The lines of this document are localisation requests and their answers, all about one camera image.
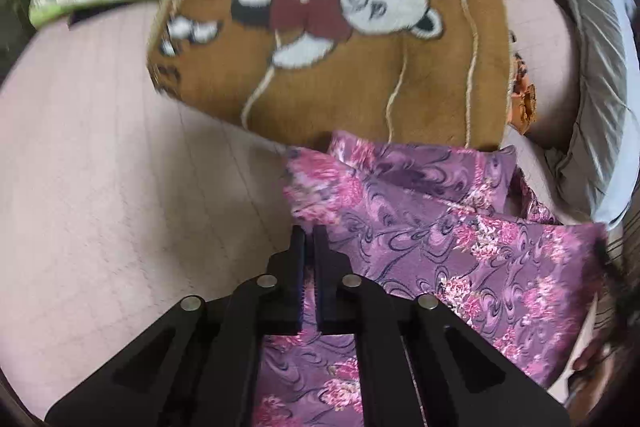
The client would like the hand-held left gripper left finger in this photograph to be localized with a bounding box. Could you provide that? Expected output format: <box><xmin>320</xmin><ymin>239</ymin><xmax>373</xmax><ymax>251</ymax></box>
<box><xmin>45</xmin><ymin>226</ymin><xmax>307</xmax><ymax>427</ymax></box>

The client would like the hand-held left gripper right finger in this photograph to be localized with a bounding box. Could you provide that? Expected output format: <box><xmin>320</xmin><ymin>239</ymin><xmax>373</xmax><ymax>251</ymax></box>
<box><xmin>313</xmin><ymin>225</ymin><xmax>572</xmax><ymax>427</ymax></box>

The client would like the purple floral garment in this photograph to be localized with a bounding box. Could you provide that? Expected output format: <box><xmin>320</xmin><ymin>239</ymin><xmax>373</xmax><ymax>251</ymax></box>
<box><xmin>252</xmin><ymin>130</ymin><xmax>609</xmax><ymax>427</ymax></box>

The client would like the person's right hand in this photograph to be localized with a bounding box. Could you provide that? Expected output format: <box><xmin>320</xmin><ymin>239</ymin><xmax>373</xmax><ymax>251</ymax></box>
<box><xmin>572</xmin><ymin>339</ymin><xmax>609</xmax><ymax>373</ymax></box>

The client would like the brown bear cushion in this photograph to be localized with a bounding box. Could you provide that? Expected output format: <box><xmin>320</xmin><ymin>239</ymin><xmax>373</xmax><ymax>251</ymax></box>
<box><xmin>146</xmin><ymin>0</ymin><xmax>516</xmax><ymax>152</ymax></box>

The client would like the pink quilted bed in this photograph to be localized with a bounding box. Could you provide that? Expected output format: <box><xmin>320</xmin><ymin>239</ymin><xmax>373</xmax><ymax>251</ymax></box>
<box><xmin>0</xmin><ymin>0</ymin><xmax>601</xmax><ymax>423</ymax></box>

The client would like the orange patterned cloth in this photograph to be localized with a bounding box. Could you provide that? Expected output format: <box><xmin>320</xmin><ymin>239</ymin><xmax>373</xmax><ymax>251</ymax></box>
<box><xmin>505</xmin><ymin>32</ymin><xmax>539</xmax><ymax>136</ymax></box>

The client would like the light blue pillow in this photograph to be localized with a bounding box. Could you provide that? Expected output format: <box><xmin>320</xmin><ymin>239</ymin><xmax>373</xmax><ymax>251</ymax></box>
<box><xmin>540</xmin><ymin>0</ymin><xmax>640</xmax><ymax>226</ymax></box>

